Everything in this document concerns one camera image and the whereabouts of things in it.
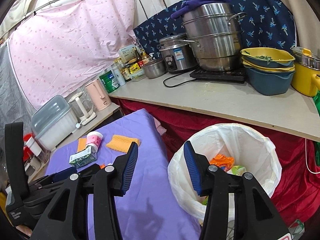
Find large steel steamer pot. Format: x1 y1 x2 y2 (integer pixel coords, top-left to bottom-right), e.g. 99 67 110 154
182 3 247 72

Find yellow green snack bag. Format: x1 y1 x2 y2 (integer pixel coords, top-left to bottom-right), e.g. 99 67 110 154
202 164 247 205

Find green tin can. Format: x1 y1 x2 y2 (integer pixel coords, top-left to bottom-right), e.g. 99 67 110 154
99 70 120 93

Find white lined trash bin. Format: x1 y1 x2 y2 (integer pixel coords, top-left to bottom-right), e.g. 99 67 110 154
167 122 283 230

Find purple cloth on pot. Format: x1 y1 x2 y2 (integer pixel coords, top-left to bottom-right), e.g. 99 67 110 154
170 0 232 20

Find pink electric kettle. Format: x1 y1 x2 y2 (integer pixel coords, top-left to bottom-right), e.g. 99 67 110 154
85 79 111 111

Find white cable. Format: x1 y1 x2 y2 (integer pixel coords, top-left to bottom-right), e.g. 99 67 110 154
305 138 320 175

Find black induction cooktop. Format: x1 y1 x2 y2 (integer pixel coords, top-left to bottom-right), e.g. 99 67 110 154
189 68 246 83

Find red plastic basin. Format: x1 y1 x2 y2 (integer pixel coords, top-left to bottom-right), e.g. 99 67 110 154
23 133 33 162

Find black power cable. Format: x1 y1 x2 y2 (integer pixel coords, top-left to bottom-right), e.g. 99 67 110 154
163 76 198 88

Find navy patterned cloth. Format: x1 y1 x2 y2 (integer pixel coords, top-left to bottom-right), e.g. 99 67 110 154
134 0 296 58

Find green white milk carton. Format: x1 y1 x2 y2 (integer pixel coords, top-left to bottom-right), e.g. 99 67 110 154
69 146 97 168

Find steel rice cooker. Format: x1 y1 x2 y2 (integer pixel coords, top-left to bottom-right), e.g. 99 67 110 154
158 33 198 73

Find pink paper cup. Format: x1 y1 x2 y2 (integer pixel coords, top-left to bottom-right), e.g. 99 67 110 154
86 131 103 153

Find dark soy sauce bottle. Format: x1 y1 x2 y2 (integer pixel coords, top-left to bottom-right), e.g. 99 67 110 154
118 58 131 82

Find white dish rack box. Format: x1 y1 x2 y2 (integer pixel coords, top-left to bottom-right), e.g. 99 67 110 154
31 95 78 152

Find white bottle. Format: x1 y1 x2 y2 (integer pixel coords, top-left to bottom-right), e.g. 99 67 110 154
112 63 126 86

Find small steel lidded pot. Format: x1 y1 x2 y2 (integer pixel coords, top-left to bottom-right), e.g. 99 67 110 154
142 59 167 79

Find purple table cloth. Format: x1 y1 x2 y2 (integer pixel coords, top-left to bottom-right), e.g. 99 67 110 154
44 108 202 240

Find blue yellow stacked basins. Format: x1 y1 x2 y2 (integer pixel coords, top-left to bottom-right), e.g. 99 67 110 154
240 47 295 96

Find yellow electric pot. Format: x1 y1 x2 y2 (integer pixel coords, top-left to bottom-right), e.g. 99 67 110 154
291 47 319 97

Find orange snack wrapper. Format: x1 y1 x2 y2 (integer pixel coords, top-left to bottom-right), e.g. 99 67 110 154
209 154 234 167

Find orange foam net sleeve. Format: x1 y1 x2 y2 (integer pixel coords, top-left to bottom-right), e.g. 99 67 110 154
106 134 140 153

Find red velvet cloth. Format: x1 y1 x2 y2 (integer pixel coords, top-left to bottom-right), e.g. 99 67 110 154
112 98 319 225

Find green plastic bag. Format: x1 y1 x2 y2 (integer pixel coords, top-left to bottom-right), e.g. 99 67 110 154
312 96 320 167

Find white glass kettle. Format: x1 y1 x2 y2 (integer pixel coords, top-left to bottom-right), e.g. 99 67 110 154
68 92 97 128

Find pink dotted sheet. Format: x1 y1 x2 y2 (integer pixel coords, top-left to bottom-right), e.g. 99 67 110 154
8 0 136 109

